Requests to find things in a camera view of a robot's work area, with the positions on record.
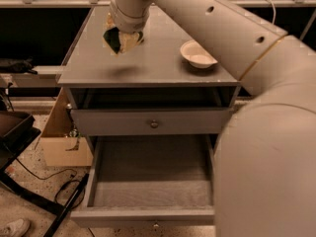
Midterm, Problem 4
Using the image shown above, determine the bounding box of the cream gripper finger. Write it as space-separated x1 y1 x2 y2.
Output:
118 32 142 53

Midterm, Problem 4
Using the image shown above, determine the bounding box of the green yellow sponge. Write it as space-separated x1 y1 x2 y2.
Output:
102 27 145 55

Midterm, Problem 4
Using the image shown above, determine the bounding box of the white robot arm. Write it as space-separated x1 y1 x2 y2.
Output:
111 0 316 237

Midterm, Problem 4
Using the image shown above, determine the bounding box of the grey drawer cabinet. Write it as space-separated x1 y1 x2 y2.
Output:
56 5 245 229

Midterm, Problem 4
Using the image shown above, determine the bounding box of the closed grey top drawer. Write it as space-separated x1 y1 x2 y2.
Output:
71 109 231 136

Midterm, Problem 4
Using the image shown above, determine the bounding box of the round brass drawer knob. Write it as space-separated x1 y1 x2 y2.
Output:
150 119 159 128

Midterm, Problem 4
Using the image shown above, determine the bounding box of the open grey middle drawer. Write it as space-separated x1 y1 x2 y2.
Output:
71 135 214 228

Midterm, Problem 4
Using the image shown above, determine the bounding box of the white paper bowl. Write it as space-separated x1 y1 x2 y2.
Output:
180 40 217 69

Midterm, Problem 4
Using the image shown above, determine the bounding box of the cardboard box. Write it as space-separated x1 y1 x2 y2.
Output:
39 89 93 167

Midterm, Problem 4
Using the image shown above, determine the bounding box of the black chair base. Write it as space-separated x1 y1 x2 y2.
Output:
0 111 89 237

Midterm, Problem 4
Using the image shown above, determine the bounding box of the white shoe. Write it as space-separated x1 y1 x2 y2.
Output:
0 219 31 237

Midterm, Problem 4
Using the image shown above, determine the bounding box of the white cable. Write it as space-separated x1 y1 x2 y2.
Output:
262 0 277 26

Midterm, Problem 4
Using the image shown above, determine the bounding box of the black floor cable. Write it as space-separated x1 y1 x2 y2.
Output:
15 157 87 210

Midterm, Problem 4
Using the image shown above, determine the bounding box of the grey metal rail frame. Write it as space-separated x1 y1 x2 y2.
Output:
0 0 316 87

